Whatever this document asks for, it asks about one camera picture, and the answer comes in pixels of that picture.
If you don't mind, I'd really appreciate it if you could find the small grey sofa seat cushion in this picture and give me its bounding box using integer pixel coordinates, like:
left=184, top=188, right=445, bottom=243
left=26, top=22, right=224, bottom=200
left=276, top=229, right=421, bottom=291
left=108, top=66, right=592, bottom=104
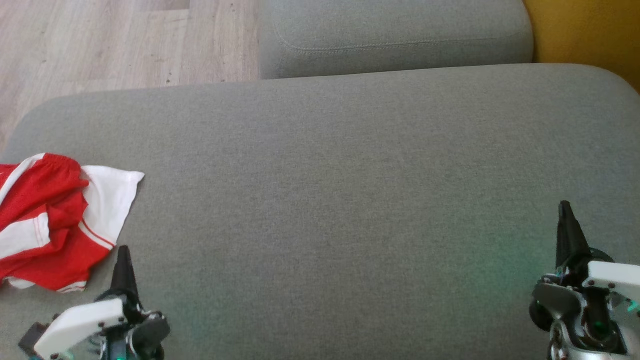
left=257, top=0, right=535, bottom=81

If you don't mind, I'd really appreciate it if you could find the red shirt with white sleeves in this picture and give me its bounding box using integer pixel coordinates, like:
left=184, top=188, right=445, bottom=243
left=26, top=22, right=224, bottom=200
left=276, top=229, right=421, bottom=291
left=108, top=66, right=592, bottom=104
left=0, top=164, right=146, bottom=293

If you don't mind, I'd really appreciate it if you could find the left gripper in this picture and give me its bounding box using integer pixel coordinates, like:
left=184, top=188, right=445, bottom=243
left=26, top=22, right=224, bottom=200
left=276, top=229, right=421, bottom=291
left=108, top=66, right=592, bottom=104
left=34, top=245, right=171, bottom=360

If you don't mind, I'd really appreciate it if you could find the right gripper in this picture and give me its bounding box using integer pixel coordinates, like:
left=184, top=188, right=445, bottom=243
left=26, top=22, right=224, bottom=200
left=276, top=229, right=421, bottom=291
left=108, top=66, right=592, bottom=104
left=529, top=200, right=640, bottom=360

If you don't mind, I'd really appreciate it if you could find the large grey sofa seat cushion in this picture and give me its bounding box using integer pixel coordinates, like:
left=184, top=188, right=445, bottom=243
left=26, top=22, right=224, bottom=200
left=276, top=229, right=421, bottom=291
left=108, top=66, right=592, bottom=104
left=0, top=62, right=640, bottom=360

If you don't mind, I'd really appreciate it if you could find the yellow sofa back cushion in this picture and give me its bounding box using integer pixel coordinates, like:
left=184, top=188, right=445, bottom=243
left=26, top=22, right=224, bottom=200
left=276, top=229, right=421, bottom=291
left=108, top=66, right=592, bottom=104
left=522, top=0, right=640, bottom=93

